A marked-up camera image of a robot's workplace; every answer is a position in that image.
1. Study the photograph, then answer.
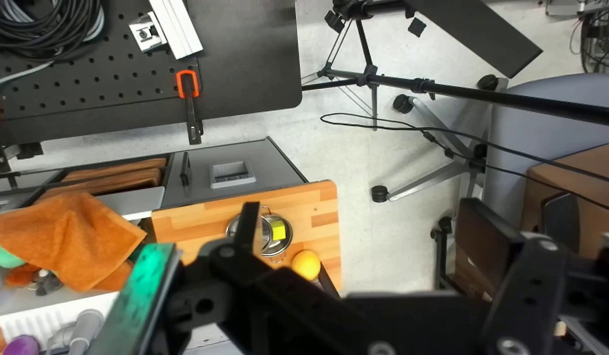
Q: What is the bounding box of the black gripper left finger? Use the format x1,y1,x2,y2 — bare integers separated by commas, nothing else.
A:
85,202,398,355

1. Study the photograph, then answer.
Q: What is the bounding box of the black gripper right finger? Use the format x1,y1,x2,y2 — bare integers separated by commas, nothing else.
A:
481,234,573,355

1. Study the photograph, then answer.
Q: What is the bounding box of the green plush toy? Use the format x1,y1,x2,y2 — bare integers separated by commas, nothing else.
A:
0,244,27,271

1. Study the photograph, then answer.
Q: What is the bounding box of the wooden toy kitchen unit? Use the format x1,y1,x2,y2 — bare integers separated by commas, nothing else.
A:
0,137,345,355

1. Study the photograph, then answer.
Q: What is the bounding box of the grey toy faucet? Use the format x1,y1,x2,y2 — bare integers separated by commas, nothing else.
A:
45,309,106,355

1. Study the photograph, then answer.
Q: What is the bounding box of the yellow block toy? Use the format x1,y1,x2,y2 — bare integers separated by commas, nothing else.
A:
266,220,289,244

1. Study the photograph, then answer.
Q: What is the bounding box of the yellow lemon toy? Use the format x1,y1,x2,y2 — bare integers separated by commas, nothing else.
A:
289,247,323,285

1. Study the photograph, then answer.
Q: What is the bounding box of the black plush toy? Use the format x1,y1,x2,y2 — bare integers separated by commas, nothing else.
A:
33,269,61,299

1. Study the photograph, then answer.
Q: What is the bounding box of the white toy sink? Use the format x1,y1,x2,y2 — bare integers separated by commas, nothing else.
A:
0,186,167,355

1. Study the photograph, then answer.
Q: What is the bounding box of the orange brown plush toy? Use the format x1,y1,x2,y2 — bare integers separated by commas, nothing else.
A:
2,263,41,289

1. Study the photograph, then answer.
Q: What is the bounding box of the purple toy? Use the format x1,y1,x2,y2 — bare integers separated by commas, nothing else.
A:
4,334,43,355

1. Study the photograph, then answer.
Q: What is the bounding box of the small silver pan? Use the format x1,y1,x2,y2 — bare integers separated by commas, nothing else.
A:
224,210,293,259

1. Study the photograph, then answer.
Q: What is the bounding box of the open cardboard box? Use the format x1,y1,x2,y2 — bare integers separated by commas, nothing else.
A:
520,143,609,263

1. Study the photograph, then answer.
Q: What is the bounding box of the orange cloth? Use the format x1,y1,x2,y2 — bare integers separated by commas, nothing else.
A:
0,190,150,295

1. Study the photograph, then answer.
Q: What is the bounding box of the black perforated table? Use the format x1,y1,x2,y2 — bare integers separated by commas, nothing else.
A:
0,0,303,151

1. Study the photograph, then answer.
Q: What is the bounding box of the black tripod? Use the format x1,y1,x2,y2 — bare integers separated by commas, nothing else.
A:
301,0,609,131

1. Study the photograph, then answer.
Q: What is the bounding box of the white marker tag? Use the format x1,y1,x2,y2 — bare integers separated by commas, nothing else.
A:
128,19,169,54

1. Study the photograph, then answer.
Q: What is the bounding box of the black flat panel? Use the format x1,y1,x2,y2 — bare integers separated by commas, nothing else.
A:
402,0,546,80

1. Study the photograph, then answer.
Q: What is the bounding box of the silver aluminium bar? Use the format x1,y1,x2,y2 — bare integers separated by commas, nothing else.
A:
148,0,205,62

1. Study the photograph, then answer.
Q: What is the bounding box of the black cable coil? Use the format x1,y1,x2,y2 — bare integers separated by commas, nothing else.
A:
0,0,110,68

